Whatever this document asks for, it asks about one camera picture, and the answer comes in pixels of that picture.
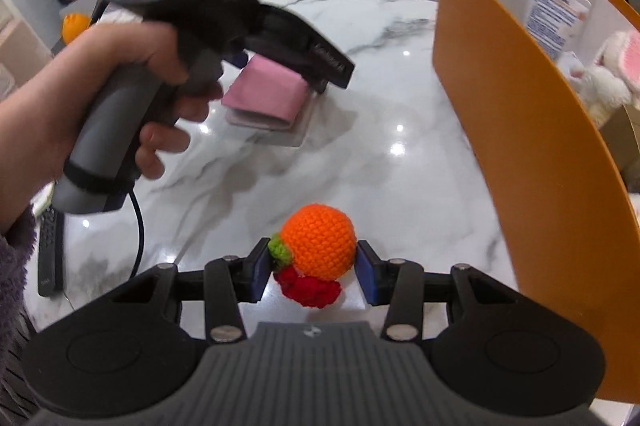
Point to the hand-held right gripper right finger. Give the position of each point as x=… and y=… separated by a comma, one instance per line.
x=365, y=273

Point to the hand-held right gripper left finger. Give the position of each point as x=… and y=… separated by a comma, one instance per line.
x=260, y=271

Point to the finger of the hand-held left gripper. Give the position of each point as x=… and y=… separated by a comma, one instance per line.
x=345, y=79

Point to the orange crochet fruit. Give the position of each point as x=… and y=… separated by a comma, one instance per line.
x=317, y=238

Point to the pink wallet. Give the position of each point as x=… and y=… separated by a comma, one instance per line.
x=265, y=96

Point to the orange storage box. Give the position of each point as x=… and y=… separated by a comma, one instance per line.
x=525, y=146

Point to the white cream tube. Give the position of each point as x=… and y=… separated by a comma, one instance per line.
x=552, y=16

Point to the white fluffy plush toy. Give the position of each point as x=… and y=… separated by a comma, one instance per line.
x=605, y=86

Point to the small brown cardboard box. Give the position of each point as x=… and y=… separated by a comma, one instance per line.
x=625, y=141

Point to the person's left forearm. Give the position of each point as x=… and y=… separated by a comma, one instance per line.
x=20, y=156

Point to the person's left hand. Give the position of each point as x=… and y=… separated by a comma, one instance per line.
x=125, y=46

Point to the orange citrus fruit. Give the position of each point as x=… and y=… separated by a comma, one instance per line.
x=75, y=26

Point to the black remote control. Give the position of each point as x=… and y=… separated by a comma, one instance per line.
x=50, y=256

